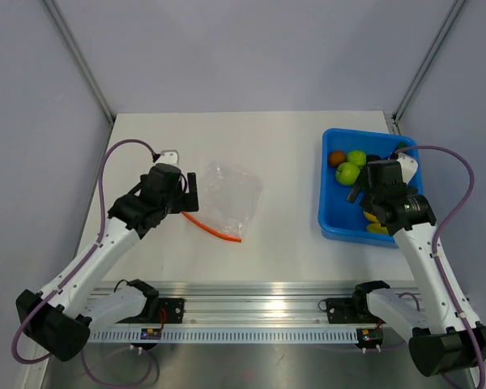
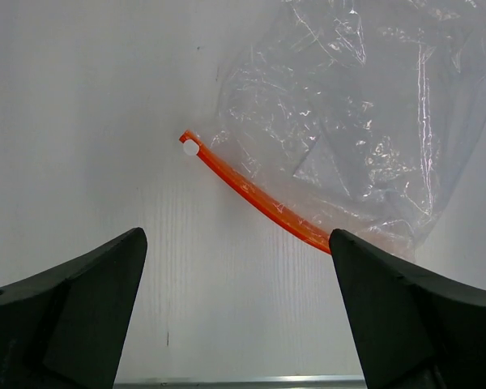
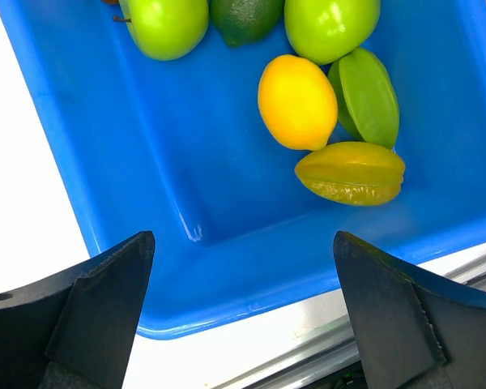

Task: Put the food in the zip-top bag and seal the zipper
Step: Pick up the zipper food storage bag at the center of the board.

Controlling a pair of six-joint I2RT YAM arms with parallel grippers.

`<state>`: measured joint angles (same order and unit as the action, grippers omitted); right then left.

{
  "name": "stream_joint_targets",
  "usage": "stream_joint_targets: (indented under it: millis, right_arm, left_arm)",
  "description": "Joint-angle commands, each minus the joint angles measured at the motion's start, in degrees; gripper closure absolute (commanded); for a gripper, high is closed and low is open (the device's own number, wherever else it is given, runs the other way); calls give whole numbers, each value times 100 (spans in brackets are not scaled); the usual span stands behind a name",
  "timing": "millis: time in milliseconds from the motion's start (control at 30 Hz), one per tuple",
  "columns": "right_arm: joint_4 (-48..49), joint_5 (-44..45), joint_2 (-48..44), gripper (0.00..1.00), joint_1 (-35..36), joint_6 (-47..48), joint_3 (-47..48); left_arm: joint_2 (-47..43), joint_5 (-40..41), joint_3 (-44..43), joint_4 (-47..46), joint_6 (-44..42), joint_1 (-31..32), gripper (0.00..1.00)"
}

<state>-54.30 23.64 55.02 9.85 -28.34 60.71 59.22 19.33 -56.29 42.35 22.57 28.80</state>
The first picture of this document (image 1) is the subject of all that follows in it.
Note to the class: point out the bumpy green fruit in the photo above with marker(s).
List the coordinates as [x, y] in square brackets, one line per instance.
[357, 157]

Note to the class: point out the clear zip bag orange zipper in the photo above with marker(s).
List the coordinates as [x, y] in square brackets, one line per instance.
[228, 197]

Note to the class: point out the aluminium mounting rail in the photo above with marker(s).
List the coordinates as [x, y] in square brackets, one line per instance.
[254, 304]

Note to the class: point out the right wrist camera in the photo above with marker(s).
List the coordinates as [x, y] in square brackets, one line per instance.
[409, 167]

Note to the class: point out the blue plastic bin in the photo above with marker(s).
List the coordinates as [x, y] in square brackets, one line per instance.
[340, 220]

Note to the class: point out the green apple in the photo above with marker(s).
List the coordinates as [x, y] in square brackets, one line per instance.
[347, 173]

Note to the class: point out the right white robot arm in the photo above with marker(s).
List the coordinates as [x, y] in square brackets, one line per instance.
[448, 335]

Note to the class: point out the brown kiwi fruit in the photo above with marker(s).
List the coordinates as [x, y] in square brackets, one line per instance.
[336, 158]

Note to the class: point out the left aluminium frame post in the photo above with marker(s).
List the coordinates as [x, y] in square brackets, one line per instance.
[72, 46]

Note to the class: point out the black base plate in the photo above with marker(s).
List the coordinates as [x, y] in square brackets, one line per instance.
[170, 310]
[339, 310]

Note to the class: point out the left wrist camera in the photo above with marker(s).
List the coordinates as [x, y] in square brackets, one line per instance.
[169, 157]

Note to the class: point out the white slotted cable duct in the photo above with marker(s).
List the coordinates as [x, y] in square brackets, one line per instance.
[184, 335]

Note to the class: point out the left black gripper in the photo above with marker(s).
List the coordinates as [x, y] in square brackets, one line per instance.
[187, 202]

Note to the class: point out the dark avocado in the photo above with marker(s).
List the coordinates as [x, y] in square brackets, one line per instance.
[372, 158]

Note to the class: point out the right aluminium frame post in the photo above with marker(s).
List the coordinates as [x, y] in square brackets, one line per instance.
[446, 27]

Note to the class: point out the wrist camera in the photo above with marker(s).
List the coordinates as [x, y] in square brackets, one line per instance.
[169, 157]
[409, 167]

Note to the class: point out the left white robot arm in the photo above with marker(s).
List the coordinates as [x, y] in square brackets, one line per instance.
[58, 317]

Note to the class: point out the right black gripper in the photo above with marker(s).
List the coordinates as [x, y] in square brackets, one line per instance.
[357, 188]

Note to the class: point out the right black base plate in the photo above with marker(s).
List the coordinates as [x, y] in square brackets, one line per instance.
[339, 310]

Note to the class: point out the yellow star fruit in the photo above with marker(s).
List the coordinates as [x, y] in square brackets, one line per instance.
[377, 228]

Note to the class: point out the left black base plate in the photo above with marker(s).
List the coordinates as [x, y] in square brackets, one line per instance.
[170, 310]

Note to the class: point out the aluminium frame post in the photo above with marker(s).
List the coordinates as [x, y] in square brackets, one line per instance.
[72, 46]
[446, 27]

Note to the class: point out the yellow lemon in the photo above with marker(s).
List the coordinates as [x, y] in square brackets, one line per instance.
[370, 217]

